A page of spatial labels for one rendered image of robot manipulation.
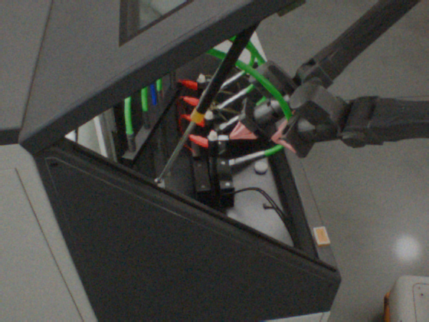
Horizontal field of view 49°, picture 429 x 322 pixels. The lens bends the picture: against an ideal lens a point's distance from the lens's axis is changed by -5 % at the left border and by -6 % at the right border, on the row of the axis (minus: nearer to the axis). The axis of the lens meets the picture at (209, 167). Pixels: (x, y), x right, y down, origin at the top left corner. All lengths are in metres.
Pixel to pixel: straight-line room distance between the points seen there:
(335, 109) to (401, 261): 1.65
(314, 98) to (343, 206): 1.76
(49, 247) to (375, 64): 3.04
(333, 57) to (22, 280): 0.81
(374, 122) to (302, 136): 0.19
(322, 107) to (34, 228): 0.55
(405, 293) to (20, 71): 1.65
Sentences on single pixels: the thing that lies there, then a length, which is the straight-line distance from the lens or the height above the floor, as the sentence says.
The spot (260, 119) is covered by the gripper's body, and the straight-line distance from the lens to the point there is 1.15.
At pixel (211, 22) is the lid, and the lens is 0.60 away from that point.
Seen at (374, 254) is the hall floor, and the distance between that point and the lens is 2.45.
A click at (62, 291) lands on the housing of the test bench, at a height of 1.04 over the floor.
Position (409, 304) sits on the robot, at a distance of 2.02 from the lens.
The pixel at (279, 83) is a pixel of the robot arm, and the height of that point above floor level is 1.29.
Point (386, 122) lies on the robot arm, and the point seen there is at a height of 1.43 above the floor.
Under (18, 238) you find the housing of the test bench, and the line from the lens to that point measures 0.93.
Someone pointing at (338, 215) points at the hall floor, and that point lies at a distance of 2.55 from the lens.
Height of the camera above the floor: 1.94
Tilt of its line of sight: 46 degrees down
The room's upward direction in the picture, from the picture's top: 1 degrees counter-clockwise
